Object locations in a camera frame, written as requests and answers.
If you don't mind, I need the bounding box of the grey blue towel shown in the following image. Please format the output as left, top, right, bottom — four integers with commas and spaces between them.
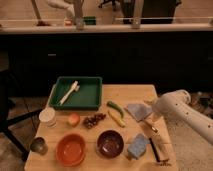
126, 104, 152, 122

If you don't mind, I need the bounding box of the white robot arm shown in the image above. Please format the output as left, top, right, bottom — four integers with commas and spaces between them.
152, 90, 213, 145

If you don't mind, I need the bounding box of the purple bowl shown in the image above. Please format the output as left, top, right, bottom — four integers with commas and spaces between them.
97, 130, 124, 158

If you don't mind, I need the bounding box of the orange bowl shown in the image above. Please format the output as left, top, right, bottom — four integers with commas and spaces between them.
55, 133, 86, 167

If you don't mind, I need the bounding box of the green cucumber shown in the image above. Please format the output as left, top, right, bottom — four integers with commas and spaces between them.
107, 101, 124, 119

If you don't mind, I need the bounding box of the green plastic tray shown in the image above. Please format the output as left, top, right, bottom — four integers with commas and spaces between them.
49, 76, 102, 110

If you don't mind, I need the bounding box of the yellow banana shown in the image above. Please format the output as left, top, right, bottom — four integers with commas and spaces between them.
108, 110, 126, 127

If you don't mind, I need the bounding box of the white dish brush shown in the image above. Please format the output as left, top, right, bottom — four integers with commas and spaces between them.
59, 81, 80, 105

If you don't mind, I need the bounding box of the bunch of dark grapes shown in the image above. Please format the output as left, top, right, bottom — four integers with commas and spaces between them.
83, 113, 106, 129

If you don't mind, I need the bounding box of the peach fruit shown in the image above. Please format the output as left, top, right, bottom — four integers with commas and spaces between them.
68, 113, 80, 127

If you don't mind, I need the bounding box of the blue sponge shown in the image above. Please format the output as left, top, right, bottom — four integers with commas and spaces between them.
127, 134, 149, 160

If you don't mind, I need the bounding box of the small metal cup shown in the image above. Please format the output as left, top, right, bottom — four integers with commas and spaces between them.
30, 137, 48, 155

